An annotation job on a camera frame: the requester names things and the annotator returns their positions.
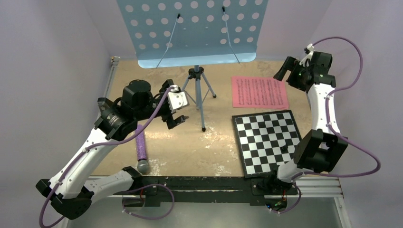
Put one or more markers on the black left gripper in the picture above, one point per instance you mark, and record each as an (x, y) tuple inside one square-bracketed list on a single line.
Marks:
[(168, 118)]

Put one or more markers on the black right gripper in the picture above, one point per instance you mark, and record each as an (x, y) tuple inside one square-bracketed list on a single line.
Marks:
[(288, 65)]

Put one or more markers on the purple glitter microphone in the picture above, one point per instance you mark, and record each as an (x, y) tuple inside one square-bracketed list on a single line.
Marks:
[(142, 161)]

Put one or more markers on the light blue music stand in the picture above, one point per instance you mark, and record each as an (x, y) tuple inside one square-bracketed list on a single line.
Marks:
[(176, 33)]

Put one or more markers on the black metronome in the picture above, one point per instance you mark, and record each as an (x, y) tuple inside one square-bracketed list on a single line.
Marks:
[(105, 106)]

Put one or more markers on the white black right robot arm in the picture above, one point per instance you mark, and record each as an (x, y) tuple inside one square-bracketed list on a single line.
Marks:
[(320, 149)]

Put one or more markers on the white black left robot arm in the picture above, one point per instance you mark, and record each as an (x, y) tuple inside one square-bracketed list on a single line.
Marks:
[(69, 192)]

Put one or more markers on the black white chessboard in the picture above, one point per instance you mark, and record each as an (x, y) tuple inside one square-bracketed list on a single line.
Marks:
[(260, 136)]

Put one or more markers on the black chess pawn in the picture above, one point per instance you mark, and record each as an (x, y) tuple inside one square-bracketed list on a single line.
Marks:
[(284, 148)]

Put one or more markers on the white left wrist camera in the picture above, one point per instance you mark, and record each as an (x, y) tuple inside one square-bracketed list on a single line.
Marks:
[(177, 99)]

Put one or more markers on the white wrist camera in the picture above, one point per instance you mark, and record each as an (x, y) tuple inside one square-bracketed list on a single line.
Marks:
[(177, 99), (309, 51)]

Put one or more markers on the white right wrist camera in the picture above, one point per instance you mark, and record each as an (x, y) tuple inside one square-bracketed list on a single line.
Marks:
[(309, 51)]

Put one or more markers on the black base frame rail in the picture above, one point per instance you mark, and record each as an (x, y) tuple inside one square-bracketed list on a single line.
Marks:
[(190, 189)]

